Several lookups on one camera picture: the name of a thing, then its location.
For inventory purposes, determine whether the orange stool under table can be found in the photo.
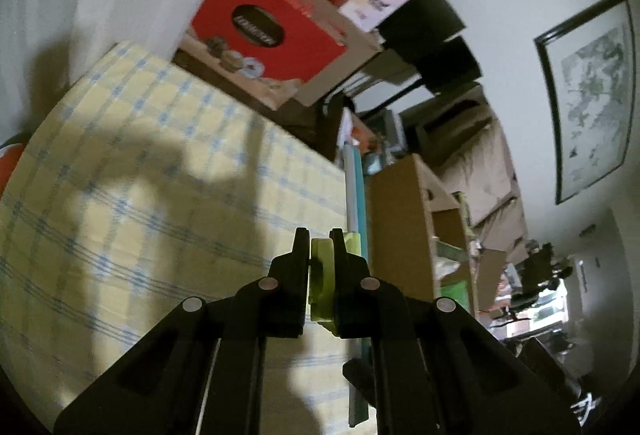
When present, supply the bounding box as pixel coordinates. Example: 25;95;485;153
0;143;26;195

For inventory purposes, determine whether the green labelled tin can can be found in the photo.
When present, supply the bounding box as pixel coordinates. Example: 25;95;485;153
435;240;473;313

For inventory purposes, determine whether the yellow checked tablecloth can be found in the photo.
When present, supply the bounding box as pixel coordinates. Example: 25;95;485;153
1;42;346;426

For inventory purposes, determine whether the black right speaker on stand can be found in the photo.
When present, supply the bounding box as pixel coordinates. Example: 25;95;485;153
358;36;483;121

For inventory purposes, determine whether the framed ink painting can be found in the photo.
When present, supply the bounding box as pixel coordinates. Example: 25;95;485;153
535;0;637;204

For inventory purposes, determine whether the black speaker on stand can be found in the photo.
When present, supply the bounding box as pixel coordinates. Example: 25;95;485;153
358;36;483;121
324;0;468;117

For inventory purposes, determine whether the beige sofa pillow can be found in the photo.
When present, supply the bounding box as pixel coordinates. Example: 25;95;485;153
437;121;518;226
476;197;528;254

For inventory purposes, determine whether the large brown cardboard carton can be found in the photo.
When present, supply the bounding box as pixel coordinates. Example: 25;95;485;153
234;0;384;107

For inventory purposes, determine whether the red collection gift box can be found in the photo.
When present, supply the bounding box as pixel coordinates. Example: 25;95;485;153
180;0;346;110

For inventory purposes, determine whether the brown cardboard storage box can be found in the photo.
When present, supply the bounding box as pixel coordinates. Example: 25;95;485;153
368;155;478;316

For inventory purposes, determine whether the green handled squeegee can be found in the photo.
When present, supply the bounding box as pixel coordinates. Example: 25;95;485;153
305;140;372;430

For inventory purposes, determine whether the black left speaker on stand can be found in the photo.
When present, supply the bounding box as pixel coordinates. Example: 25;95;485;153
324;0;468;117

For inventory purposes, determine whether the white pink small box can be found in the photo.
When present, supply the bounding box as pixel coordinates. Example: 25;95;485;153
338;0;409;32

